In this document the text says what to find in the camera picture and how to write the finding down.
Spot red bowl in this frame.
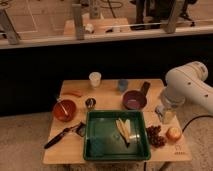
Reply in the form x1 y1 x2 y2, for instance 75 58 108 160
53 100 77 122

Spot dark brown rectangular block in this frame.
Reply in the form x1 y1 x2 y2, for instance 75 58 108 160
140 82 150 96

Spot white plastic cup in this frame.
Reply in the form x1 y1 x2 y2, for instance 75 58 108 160
89 72 101 88

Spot small metal cup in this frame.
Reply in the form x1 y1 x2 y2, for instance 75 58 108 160
85 98 96 110

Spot purple bowl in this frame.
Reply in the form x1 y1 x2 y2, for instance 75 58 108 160
122 90 147 110

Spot orange carrot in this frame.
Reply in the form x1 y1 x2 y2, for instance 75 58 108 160
62 91 82 97

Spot wooden spoon in bowl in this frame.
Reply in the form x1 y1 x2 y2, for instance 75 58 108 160
56 98 68 116

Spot bunch of dark grapes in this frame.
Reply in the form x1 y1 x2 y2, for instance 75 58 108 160
146 126 166 148

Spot orange fruit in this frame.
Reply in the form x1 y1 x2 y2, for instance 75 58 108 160
166 127 182 142

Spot black cable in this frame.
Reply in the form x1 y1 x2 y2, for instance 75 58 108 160
181 114 213 133

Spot green plastic tray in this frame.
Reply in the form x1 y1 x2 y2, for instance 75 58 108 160
83 110 151 161

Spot blue plastic cup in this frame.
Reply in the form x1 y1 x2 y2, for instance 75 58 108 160
117 79 128 92

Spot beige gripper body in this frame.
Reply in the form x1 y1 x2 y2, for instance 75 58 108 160
155 105 176 124

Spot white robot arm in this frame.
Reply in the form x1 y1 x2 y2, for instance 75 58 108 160
155 61 213 124

